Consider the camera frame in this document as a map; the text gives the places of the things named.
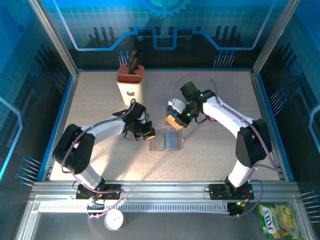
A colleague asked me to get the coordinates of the brown leather card holder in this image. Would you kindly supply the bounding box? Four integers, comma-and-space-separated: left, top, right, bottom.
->
149, 131, 185, 152

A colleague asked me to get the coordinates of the cream knife block brown top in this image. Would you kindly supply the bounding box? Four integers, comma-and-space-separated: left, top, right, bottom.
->
116, 64, 146, 107

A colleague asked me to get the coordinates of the black electronics box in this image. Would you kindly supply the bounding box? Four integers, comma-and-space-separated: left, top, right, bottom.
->
227, 201, 245, 217

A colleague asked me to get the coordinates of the yellow green candy bag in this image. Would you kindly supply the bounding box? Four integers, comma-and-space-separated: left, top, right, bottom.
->
256, 204, 305, 240

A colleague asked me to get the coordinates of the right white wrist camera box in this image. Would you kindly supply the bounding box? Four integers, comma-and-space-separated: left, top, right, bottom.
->
168, 98, 186, 115

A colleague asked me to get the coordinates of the black handled knife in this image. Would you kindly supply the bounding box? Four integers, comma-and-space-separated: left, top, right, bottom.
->
128, 57, 140, 75
127, 49, 140, 68

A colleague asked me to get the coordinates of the aluminium mounting rail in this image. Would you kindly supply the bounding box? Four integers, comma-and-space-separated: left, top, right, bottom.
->
28, 181, 301, 201

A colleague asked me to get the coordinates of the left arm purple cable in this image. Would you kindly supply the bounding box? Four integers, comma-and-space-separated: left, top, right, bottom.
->
60, 98, 137, 221

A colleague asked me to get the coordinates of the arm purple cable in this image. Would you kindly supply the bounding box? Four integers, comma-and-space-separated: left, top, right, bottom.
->
171, 73, 279, 218
60, 98, 137, 221

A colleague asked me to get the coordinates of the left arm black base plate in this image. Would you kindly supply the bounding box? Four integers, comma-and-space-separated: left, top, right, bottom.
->
75, 183, 123, 200

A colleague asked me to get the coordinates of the aluminium table side rail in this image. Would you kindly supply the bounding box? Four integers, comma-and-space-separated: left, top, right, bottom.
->
44, 71, 81, 182
249, 70, 296, 182

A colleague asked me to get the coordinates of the white slotted cable duct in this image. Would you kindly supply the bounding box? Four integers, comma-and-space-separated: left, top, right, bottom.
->
38, 201, 231, 214

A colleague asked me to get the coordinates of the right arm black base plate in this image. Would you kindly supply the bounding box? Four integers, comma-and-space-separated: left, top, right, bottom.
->
208, 183, 255, 201

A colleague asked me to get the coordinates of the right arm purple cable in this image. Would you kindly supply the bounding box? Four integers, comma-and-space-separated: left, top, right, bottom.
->
171, 73, 279, 218

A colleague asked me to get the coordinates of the aluminium frame post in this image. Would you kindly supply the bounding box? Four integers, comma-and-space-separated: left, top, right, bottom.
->
26, 0, 81, 78
250, 0, 302, 77

